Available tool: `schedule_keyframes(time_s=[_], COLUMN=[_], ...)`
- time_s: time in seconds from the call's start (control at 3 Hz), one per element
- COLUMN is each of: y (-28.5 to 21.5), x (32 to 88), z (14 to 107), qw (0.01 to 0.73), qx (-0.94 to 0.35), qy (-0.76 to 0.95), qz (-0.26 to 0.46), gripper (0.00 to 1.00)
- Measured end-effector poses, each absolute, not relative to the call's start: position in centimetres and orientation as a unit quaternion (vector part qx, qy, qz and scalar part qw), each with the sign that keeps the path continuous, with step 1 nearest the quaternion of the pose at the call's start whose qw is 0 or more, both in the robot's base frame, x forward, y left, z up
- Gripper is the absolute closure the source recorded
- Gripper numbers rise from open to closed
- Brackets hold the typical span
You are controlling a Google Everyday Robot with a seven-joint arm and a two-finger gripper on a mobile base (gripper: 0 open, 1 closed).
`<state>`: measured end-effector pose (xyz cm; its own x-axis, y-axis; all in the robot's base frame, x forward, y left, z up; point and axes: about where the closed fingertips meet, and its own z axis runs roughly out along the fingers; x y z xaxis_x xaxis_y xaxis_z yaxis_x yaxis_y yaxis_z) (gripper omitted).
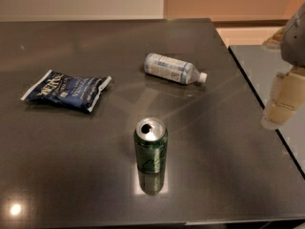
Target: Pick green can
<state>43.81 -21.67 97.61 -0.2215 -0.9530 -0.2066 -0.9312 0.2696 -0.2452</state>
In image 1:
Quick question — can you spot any clear plastic water bottle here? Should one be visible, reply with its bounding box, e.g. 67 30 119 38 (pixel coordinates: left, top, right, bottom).
144 53 207 85

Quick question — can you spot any blue chip bag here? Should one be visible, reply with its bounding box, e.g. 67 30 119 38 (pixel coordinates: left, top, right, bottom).
21 70 112 113

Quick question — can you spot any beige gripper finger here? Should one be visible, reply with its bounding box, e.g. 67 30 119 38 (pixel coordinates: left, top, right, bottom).
261 66 305 130

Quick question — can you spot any grey side table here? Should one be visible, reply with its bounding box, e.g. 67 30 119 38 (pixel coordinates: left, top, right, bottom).
229 45 305 175

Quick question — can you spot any green soda can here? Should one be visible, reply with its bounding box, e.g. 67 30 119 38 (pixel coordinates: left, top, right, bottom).
133 117 168 174

